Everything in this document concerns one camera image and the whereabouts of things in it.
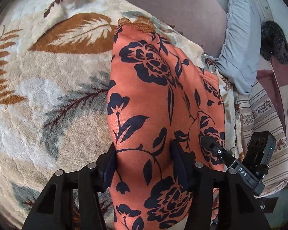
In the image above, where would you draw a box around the dark furry item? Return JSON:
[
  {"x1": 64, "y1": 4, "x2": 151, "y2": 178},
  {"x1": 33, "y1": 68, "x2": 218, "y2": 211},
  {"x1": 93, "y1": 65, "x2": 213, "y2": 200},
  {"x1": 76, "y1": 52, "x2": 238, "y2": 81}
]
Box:
[{"x1": 260, "y1": 21, "x2": 288, "y2": 65}]

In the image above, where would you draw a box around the light blue ruffled pillow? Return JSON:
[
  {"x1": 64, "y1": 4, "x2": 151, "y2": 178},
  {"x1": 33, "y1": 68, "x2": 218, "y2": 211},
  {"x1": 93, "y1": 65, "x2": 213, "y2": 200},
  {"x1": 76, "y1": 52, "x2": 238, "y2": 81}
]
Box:
[{"x1": 215, "y1": 0, "x2": 261, "y2": 95}]

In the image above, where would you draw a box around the orange floral garment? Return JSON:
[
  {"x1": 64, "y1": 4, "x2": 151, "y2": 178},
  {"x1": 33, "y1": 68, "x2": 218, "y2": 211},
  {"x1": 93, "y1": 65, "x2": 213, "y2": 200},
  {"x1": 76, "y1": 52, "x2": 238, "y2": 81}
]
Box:
[{"x1": 107, "y1": 24, "x2": 225, "y2": 229}]

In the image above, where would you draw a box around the striped beige floral quilt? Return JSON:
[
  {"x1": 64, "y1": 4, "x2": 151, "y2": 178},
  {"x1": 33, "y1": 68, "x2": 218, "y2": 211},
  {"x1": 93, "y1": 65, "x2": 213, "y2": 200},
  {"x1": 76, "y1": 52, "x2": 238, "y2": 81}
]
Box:
[{"x1": 234, "y1": 81, "x2": 288, "y2": 197}]

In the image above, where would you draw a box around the cream leaf-pattern fleece blanket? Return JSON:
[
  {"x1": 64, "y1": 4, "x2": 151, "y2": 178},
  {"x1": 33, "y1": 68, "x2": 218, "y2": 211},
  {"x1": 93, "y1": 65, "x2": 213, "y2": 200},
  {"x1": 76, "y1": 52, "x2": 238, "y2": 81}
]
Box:
[{"x1": 0, "y1": 0, "x2": 238, "y2": 230}]

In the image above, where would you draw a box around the mauve bed sheet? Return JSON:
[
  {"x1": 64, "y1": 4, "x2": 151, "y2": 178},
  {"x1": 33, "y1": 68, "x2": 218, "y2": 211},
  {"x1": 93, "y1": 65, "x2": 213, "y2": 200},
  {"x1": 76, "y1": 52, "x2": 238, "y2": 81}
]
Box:
[{"x1": 126, "y1": 0, "x2": 228, "y2": 57}]

